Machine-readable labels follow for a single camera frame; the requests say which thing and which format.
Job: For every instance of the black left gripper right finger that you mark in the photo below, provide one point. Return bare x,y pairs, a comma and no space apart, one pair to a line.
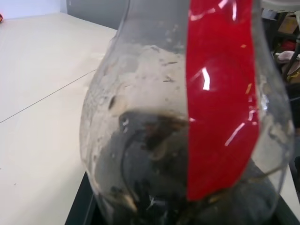
290,218

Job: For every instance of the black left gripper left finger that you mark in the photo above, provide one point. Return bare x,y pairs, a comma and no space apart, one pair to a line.
79,206

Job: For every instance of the clear bottle with red label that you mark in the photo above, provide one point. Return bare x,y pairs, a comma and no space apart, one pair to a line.
218,98

